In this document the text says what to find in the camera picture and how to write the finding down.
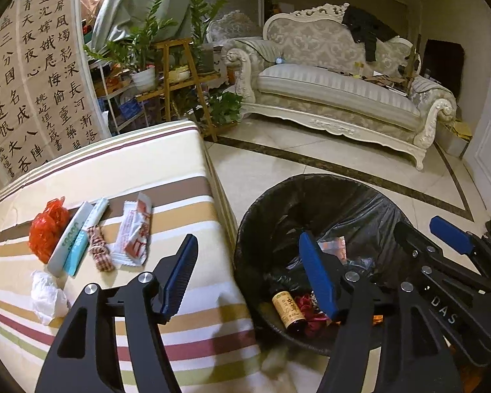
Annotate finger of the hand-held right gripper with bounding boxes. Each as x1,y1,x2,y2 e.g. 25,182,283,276
429,215,491,283
394,221,491,291

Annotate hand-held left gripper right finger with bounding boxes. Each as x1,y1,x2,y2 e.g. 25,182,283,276
299,231,463,393

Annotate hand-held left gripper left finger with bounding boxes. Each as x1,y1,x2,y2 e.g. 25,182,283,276
35,233,199,393

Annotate clear plastic wrapper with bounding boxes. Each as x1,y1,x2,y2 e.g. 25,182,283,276
319,236,348,263

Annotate brown bottle yellow label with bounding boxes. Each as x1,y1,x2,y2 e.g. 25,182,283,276
272,290,307,333

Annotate white red snack wrapper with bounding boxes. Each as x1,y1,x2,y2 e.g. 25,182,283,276
110,192,153,268

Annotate black bag-lined trash bin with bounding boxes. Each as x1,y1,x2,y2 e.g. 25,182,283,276
233,174,418,357

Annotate checkered candy wrapper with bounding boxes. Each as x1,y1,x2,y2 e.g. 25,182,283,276
86,225,116,273

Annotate teal and white tube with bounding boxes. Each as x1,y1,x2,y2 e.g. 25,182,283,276
63,197,109,277

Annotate white tube with green text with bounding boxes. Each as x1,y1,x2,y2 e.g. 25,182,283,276
47,200,91,277

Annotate white tissue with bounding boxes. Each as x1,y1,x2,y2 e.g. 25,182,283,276
30,270,72,326

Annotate red-orange plastic bag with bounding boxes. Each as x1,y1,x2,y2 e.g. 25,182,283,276
28,197,72,263

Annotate grey storage box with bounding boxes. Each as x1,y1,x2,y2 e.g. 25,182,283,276
434,119,473,158

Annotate white panelled door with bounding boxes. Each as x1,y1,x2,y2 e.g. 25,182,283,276
462,8,491,222

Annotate striped tablecloth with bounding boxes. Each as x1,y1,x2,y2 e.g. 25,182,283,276
0,121,271,393

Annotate dark rectangular panel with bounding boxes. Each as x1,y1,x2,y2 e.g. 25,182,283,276
423,39,465,99

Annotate small leafy potted plant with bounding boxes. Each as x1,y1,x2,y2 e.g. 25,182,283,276
207,92,244,125

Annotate blue plastic crate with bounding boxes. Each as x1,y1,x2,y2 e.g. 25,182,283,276
118,100,143,120

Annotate ornate cream sofa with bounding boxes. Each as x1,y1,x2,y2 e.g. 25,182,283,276
221,3,459,172

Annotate white metal rack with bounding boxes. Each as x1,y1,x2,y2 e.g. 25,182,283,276
88,61,148,137

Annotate green plant in white pot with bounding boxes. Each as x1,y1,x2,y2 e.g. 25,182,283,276
84,0,178,93

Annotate cream ceramic planter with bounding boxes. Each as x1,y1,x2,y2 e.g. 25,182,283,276
169,65,191,83

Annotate black jacket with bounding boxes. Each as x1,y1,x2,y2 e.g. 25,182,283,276
343,5,399,63

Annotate wooden plant stand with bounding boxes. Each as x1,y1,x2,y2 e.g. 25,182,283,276
136,38,240,143

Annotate striped sofa throw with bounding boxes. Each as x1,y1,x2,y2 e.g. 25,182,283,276
225,37,271,64

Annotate ornate cream armchair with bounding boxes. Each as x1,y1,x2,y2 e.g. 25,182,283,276
207,11,264,44

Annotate tall green potted plant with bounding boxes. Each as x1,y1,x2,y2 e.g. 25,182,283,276
179,0,230,74

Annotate calligraphy wall hanging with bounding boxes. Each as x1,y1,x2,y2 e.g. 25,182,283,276
0,0,111,209

